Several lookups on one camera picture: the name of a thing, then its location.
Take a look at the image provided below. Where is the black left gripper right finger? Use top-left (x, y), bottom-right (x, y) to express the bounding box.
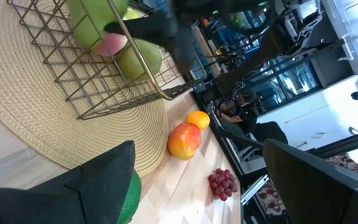
top-left (263, 138), bottom-right (358, 224)

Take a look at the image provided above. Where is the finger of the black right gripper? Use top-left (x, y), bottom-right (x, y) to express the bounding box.
top-left (103, 11), bottom-right (176, 48)

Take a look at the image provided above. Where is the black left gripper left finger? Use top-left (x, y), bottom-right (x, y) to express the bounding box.
top-left (0, 140), bottom-right (137, 224)

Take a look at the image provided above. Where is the small light green fruit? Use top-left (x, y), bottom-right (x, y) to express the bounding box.
top-left (116, 38), bottom-right (163, 82)

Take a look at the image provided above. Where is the pale pink peach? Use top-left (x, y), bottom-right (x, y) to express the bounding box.
top-left (93, 32), bottom-right (129, 57)

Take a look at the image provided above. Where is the dark green round fruit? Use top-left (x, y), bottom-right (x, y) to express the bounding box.
top-left (116, 169), bottom-right (143, 224)

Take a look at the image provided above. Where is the large green pear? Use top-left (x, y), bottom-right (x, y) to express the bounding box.
top-left (66, 0), bottom-right (149, 54)

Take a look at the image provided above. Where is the yellow-orange fruit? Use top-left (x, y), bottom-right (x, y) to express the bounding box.
top-left (186, 110), bottom-right (211, 132)

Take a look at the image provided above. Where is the red and yellow mango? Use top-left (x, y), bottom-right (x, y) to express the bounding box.
top-left (167, 121), bottom-right (203, 161)

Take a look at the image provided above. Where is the patterned rug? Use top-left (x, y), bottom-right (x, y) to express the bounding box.
top-left (255, 154), bottom-right (358, 220)

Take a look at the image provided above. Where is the red-purple grape bunch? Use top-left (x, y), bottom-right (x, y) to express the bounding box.
top-left (208, 167), bottom-right (239, 202)

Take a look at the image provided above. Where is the person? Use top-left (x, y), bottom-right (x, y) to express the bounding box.
top-left (218, 88), bottom-right (289, 147)

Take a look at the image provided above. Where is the round woven beige placemat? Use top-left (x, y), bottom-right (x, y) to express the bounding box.
top-left (0, 0), bottom-right (170, 179)

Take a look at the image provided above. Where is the brass wire basket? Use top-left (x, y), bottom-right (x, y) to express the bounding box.
top-left (6, 0), bottom-right (208, 121)

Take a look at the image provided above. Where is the black station frame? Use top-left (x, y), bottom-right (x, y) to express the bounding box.
top-left (191, 83), bottom-right (358, 224)

